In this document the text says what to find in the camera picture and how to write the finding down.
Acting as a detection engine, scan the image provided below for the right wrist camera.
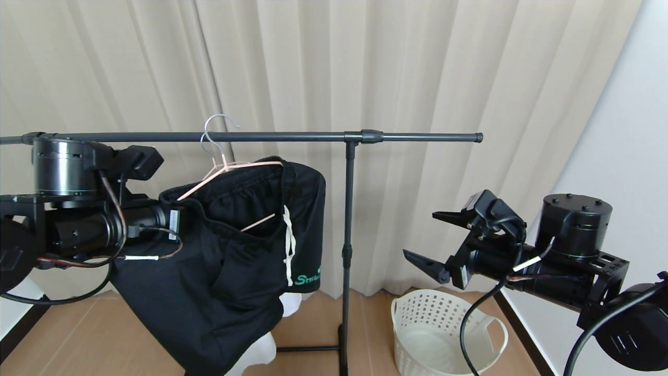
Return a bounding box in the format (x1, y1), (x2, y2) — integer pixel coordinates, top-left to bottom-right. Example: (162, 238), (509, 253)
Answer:
(463, 189), (529, 244)

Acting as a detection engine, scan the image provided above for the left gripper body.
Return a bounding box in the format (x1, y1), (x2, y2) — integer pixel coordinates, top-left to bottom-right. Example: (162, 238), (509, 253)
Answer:
(125, 205), (188, 244)

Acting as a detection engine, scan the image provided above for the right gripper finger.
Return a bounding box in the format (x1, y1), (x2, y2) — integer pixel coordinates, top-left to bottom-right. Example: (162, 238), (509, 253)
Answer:
(402, 249), (450, 286)
(432, 210), (478, 230)

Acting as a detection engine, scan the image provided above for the black clothes rack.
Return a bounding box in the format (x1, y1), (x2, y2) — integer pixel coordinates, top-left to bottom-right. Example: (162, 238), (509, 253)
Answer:
(0, 130), (484, 376)

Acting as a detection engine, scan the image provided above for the white printed t-shirt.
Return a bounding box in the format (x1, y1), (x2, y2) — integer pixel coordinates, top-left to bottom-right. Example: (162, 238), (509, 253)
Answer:
(223, 291), (304, 376)

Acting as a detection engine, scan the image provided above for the black garment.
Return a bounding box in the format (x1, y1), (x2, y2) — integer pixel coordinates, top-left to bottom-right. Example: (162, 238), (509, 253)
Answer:
(109, 156), (327, 376)

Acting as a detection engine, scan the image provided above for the white laundry basket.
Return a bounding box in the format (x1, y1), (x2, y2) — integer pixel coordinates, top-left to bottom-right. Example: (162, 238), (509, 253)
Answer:
(390, 289), (510, 376)

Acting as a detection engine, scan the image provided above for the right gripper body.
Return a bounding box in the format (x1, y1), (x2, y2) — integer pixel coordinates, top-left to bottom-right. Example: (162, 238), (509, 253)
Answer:
(445, 230), (524, 291)

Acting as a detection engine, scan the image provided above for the beige curtain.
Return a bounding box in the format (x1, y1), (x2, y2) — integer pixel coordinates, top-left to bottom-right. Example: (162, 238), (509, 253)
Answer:
(0, 0), (642, 298)

